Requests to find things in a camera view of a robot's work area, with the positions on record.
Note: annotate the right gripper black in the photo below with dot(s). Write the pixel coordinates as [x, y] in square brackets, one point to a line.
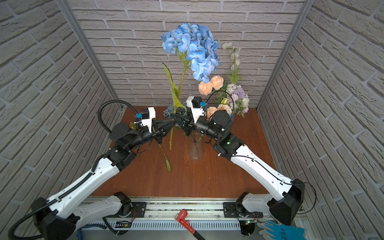
[191, 126]

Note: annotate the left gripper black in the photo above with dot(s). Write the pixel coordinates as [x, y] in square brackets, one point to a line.
[162, 126]

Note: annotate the clear ribbed glass vase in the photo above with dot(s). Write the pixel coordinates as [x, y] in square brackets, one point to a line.
[196, 147]

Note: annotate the peach rose flower stem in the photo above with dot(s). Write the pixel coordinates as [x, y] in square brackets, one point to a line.
[215, 83]

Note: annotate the pink white hydrangea bouquet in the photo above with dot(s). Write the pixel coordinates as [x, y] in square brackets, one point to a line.
[236, 98]

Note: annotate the white poppy flower stem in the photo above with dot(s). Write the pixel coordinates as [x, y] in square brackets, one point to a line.
[234, 56]

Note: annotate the dusty blue hydrangea flower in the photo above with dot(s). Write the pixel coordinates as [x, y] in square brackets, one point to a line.
[168, 111]

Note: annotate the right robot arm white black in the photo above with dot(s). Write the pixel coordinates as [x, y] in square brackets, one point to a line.
[285, 197]

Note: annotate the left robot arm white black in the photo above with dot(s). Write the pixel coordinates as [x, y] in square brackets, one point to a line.
[106, 166]

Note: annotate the red pipe wrench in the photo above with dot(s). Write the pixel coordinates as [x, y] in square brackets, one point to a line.
[181, 218]

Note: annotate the blue work glove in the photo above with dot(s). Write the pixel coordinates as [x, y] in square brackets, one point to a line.
[284, 232]

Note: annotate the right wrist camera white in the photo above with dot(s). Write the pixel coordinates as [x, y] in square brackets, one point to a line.
[197, 107]

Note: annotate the aluminium mounting rail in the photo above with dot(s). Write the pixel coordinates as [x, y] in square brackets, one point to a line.
[166, 213]

